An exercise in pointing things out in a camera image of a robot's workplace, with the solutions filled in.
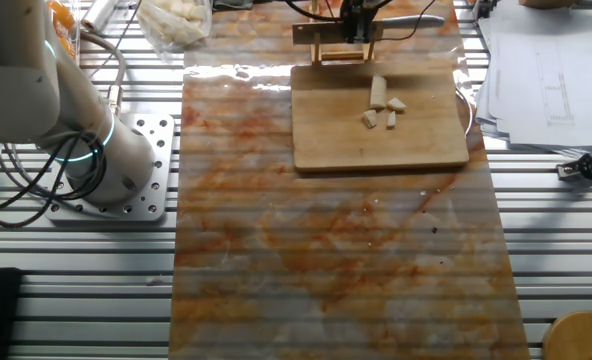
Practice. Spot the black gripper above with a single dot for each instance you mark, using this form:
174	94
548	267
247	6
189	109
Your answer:
357	7

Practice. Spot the steel kitchen knife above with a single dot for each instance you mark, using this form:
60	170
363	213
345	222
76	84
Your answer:
316	32

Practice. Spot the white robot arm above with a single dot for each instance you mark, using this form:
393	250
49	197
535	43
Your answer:
11	95

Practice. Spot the white radish slice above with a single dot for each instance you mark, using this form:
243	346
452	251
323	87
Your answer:
370	119
379	81
391	120
378	92

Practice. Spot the white radish piece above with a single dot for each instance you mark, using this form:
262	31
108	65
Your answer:
396	104

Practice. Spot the plastic bag of radish pieces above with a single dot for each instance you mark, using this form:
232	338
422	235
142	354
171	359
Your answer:
173	22

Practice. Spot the wooden peg rack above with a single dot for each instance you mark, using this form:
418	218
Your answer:
343	55

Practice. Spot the wooden cutting board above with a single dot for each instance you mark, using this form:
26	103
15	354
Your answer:
341	145

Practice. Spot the grey cloth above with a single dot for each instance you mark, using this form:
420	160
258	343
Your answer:
231	4

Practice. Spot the cardboard box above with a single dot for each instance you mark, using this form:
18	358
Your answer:
546	3

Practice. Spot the white paper stack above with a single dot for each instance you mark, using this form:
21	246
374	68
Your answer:
541	90

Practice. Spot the stained clear plastic sheet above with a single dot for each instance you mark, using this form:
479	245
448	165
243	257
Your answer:
326	260

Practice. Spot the white plastic wrap roll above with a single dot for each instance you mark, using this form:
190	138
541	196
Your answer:
98	15

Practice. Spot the bag of orange food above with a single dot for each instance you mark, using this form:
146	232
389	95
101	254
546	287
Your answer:
63	17

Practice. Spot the small pink scrap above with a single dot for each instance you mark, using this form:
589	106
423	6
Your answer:
153	281

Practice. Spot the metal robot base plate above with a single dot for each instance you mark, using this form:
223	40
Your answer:
158	145

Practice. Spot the metal clamp bracket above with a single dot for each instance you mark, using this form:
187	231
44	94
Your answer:
583	167

